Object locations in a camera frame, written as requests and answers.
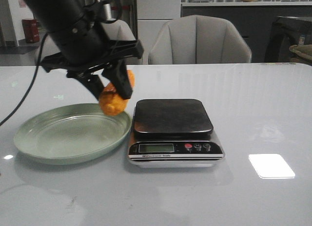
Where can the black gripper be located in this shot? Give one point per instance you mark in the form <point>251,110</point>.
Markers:
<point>83,45</point>

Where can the orange corn cob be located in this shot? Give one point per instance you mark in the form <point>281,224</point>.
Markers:
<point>111,102</point>

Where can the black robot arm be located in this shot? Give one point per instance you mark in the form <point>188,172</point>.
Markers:
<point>79,32</point>

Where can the grey armchair left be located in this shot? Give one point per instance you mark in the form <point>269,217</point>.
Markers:
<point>122,33</point>

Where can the grey armchair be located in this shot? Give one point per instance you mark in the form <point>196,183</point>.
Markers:
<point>199,39</point>
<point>122,33</point>

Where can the light green plate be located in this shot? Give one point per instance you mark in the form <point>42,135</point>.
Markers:
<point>71,134</point>

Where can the white drawer cabinet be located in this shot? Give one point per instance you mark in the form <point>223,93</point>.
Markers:
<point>151,15</point>

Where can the black silver kitchen scale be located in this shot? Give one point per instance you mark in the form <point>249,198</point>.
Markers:
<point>173,133</point>

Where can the red bin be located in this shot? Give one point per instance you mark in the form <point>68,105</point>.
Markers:
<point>30,29</point>

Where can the grey armchair right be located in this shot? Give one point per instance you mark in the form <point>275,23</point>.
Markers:
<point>199,39</point>

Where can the dark grey counter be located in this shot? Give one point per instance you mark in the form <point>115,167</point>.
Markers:
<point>252,19</point>

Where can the black glossy appliance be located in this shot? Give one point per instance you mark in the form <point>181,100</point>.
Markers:
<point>285,32</point>

